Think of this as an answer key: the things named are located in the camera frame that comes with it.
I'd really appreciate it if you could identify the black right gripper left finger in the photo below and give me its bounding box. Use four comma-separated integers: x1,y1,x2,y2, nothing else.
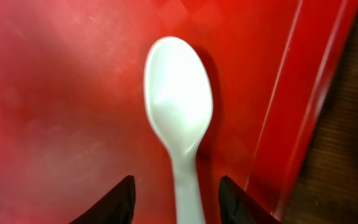
70,175,136,224

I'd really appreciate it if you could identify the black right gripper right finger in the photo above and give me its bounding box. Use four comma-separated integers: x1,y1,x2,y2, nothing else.
219,175,280,224

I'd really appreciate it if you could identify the white plastic spoon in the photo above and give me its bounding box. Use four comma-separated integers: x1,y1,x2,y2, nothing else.
144,36,213,224

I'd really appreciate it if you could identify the red serving tray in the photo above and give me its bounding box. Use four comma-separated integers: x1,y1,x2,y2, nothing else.
0,0,358,223

